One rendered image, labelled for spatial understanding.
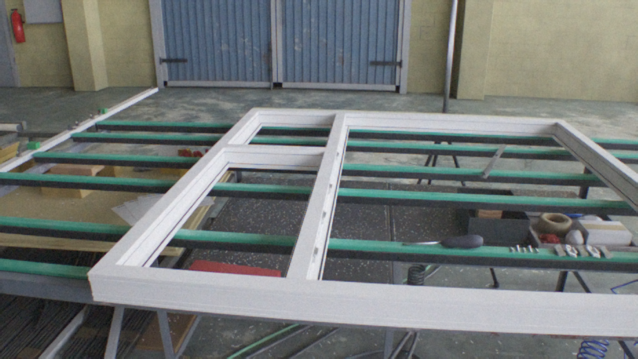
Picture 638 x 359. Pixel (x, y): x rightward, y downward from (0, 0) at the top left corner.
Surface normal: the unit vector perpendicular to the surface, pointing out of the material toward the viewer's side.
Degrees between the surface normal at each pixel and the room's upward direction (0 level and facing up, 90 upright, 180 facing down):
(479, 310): 90
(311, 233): 0
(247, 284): 0
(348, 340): 0
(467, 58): 90
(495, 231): 90
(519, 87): 90
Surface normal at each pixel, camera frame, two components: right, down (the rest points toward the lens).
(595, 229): 0.00, -0.93
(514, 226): -0.11, 0.37
